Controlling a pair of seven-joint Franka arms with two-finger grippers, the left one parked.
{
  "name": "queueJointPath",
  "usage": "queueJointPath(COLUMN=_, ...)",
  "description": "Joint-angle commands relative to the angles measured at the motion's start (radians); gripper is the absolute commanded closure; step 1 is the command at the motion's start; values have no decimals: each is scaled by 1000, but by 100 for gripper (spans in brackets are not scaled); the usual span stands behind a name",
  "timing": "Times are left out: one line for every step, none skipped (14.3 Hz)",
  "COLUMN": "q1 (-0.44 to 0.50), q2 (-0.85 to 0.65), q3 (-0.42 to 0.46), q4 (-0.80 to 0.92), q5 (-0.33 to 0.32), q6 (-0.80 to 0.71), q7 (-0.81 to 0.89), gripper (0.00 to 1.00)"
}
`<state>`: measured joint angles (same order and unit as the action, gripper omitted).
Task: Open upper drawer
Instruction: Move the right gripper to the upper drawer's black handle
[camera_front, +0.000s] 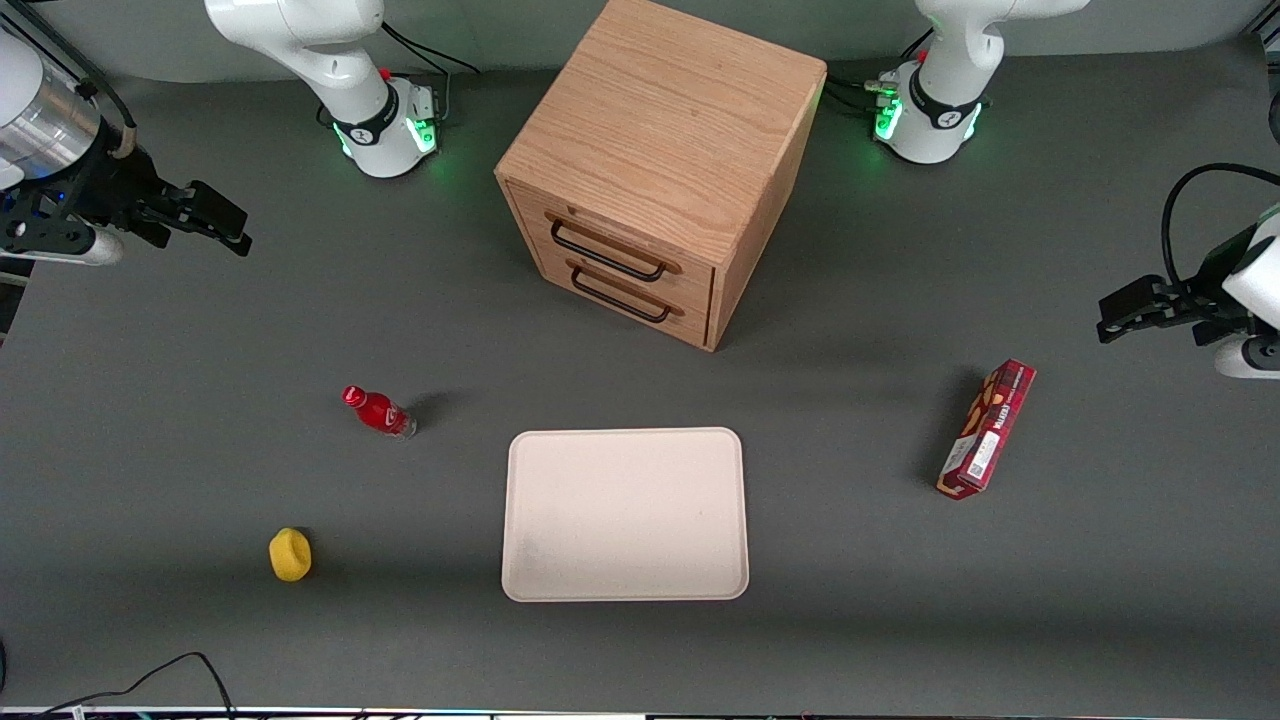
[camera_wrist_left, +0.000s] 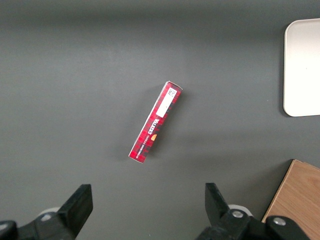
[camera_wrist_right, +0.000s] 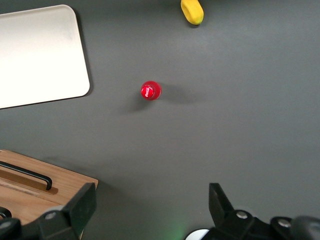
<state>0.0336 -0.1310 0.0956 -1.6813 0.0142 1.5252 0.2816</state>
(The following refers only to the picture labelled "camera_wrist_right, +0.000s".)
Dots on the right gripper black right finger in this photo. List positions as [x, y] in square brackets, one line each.
[222, 210]

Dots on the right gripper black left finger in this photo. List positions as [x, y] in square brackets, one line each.
[80, 207]

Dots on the wooden drawer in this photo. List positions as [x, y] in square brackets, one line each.
[25, 205]
[30, 183]

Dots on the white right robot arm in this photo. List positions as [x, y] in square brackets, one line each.
[197, 235]

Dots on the wooden drawer cabinet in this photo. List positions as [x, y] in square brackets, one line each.
[80, 178]

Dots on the red cola bottle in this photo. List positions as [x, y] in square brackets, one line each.
[150, 90]

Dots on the cream plastic tray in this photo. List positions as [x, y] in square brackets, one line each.
[37, 55]

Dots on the yellow sponge toy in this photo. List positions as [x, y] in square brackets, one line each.
[192, 12]

